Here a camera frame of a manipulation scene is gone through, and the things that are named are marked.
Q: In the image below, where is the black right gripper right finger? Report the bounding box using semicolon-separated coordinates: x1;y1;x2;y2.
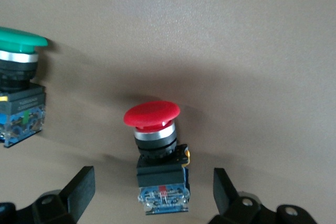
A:
209;167;318;224

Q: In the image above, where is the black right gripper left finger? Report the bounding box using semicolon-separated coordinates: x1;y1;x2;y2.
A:
0;166;96;224

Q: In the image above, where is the red mushroom push button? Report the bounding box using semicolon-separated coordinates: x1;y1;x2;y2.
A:
123;102;191;216

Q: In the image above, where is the green mushroom push button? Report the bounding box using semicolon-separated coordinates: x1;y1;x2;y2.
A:
0;26;49;148

